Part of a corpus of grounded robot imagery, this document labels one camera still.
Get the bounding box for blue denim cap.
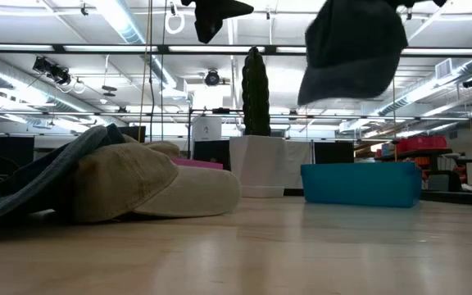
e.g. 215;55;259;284
297;0;410;107
0;124;127;231

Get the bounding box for tan cotton cap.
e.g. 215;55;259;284
143;140;181;160
70;142;242;225

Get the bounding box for black round ceiling lamp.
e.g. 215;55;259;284
204;69;221;88

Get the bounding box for green cactus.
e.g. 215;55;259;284
241;46;272;137

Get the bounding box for black overhead beam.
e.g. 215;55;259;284
0;42;472;58

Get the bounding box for black panel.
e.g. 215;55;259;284
193;140;231;170
313;142;356;165

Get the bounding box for red storage bins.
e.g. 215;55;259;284
395;135;448;154

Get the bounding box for red plastic tray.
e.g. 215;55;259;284
171;157;225;170

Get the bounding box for white hexagonal plant pot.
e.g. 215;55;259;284
229;135;286;199

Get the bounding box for black ceiling spotlight pair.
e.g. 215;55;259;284
32;56;72;86

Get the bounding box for white panel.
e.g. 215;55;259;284
284;140;313;190

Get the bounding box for blue plastic tray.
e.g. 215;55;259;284
300;161;424;209

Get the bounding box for white cable ring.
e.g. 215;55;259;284
164;3;186;35

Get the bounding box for black hanging cable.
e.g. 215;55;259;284
148;0;156;151

